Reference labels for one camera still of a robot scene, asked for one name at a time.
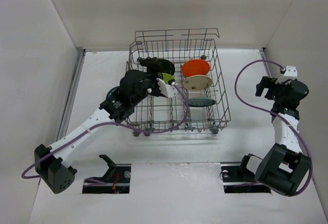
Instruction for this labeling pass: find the grey wire dish rack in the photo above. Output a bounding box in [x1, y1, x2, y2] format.
[126, 28, 231, 134]

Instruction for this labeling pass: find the orange plate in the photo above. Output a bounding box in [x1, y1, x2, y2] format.
[181, 59, 210, 77]

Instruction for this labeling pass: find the black plate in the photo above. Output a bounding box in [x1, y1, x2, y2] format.
[155, 58, 175, 75]

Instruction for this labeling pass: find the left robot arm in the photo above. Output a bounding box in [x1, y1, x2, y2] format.
[32, 58, 190, 194]

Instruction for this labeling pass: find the lime green plate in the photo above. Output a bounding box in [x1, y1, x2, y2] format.
[159, 73, 175, 85]

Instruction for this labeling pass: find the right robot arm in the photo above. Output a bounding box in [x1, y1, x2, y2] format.
[255, 76, 312, 196]

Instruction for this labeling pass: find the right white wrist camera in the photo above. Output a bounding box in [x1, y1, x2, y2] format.
[275, 66, 298, 85]

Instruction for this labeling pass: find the cream plate with markings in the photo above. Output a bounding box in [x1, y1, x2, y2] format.
[182, 75, 213, 91]

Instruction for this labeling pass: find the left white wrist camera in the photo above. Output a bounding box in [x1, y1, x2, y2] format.
[157, 78, 178, 98]

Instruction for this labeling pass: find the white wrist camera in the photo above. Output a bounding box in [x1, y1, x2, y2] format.
[275, 66, 298, 85]
[157, 78, 178, 98]

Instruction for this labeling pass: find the blue floral plate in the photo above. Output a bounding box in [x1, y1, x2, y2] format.
[106, 86, 119, 98]
[188, 97, 216, 108]

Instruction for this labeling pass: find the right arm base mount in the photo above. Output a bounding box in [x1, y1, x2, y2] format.
[219, 165, 271, 194]

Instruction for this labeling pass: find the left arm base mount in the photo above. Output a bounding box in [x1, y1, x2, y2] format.
[82, 154, 132, 194]

